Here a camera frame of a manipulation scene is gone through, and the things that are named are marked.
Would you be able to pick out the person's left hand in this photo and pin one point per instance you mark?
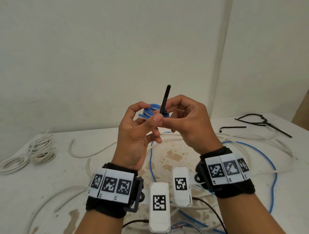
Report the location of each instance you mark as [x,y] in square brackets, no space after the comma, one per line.
[130,144]

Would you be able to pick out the person's right hand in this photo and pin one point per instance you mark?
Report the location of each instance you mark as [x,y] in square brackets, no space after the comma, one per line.
[195,125]

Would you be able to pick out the person's left forearm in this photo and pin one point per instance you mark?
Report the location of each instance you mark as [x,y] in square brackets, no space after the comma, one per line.
[99,225]

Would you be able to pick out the black left wristband with markers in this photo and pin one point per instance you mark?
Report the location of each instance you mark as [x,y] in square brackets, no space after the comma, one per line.
[103,209]

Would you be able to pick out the black wristband with markers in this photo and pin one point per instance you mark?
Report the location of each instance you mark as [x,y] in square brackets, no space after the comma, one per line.
[241,190]
[103,209]

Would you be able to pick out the black right wristband with markers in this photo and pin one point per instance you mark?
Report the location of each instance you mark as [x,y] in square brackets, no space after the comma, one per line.
[241,190]

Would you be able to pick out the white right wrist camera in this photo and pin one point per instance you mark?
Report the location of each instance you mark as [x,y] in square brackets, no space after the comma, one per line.
[182,198]

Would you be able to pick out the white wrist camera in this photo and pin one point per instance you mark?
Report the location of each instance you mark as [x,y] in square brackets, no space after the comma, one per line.
[159,221]
[182,198]

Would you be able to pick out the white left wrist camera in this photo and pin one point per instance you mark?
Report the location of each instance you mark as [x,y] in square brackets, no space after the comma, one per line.
[159,221]

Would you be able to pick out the wooden shelf frame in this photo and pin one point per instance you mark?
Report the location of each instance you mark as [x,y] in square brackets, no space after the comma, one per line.
[301,113]

